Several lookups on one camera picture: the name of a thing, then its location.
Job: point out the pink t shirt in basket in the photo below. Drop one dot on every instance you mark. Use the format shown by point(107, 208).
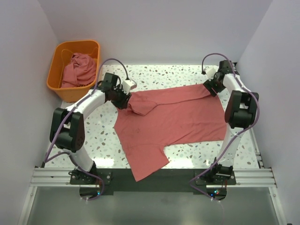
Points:
point(81, 71)

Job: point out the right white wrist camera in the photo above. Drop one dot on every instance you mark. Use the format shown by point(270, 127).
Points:
point(210, 71)

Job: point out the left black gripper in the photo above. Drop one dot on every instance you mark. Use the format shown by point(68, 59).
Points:
point(123, 103)

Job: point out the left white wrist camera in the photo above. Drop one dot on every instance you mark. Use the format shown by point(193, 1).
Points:
point(129, 85)

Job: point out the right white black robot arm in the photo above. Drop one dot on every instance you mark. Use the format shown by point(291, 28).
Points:
point(240, 115)

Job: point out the pink t shirt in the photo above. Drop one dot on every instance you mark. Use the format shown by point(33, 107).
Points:
point(155, 119)
point(81, 71)

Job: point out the orange plastic laundry basket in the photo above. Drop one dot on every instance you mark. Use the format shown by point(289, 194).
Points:
point(62, 57)

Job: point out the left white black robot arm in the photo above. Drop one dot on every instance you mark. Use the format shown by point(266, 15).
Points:
point(68, 131)

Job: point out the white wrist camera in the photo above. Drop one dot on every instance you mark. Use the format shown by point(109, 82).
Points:
point(210, 71)
point(129, 85)

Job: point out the aluminium front rail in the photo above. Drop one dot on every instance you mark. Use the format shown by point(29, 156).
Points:
point(58, 177)

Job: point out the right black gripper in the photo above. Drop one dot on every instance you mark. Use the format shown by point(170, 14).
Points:
point(208, 84)

